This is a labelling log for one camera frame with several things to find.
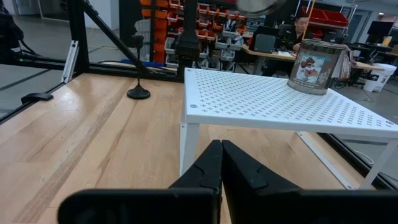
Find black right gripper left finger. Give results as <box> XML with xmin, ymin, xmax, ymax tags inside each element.
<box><xmin>57</xmin><ymin>139</ymin><xmax>223</xmax><ymax>224</ymax></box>

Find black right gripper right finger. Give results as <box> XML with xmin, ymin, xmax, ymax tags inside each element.
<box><xmin>222</xmin><ymin>139</ymin><xmax>398</xmax><ymax>224</ymax></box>

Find black candlestick holder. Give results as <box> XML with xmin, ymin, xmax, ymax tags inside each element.
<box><xmin>126</xmin><ymin>34</ymin><xmax>152</xmax><ymax>101</ymax></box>

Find white perforated shelf riser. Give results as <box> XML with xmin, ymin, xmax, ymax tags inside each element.
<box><xmin>179</xmin><ymin>67</ymin><xmax>398</xmax><ymax>190</ymax></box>

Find wooden office desk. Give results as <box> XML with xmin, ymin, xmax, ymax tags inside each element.
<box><xmin>242</xmin><ymin>43</ymin><xmax>386</xmax><ymax>75</ymax></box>

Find black computer monitor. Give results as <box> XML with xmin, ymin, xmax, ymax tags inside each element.
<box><xmin>252</xmin><ymin>26</ymin><xmax>280</xmax><ymax>54</ymax></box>

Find white trash bin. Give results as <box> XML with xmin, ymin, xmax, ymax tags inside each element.
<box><xmin>363</xmin><ymin>63</ymin><xmax>397</xmax><ymax>93</ymax></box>

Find orange parts bin rack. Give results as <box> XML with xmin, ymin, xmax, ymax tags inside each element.
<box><xmin>139</xmin><ymin>0</ymin><xmax>249</xmax><ymax>68</ymax></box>

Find person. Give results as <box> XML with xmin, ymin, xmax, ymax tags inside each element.
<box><xmin>278</xmin><ymin>14</ymin><xmax>312</xmax><ymax>53</ymax></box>

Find red storage bins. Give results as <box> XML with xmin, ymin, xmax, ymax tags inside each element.
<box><xmin>300</xmin><ymin>6</ymin><xmax>349</xmax><ymax>29</ymax></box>

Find silver aluminium bracket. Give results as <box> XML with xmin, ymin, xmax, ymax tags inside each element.
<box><xmin>60</xmin><ymin>39</ymin><xmax>80</xmax><ymax>84</ymax></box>

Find black rail clamp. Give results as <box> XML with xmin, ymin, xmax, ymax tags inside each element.
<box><xmin>21</xmin><ymin>92</ymin><xmax>54</xmax><ymax>105</ymax></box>

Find black cabled equipment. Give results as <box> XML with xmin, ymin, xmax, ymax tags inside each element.
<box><xmin>0</xmin><ymin>6</ymin><xmax>41</xmax><ymax>63</ymax></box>

